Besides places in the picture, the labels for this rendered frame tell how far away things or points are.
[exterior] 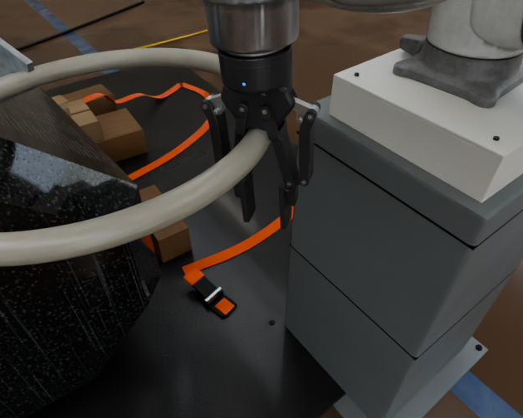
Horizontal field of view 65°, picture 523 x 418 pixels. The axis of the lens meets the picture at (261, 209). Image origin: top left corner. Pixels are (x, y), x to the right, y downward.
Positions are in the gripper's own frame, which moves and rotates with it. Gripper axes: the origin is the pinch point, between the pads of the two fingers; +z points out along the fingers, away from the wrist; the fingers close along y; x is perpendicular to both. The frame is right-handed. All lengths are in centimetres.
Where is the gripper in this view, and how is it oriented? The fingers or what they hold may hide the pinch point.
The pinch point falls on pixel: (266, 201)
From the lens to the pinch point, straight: 54.5
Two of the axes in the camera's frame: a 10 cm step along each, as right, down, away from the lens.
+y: -9.5, -1.6, 2.9
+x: -3.2, 6.3, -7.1
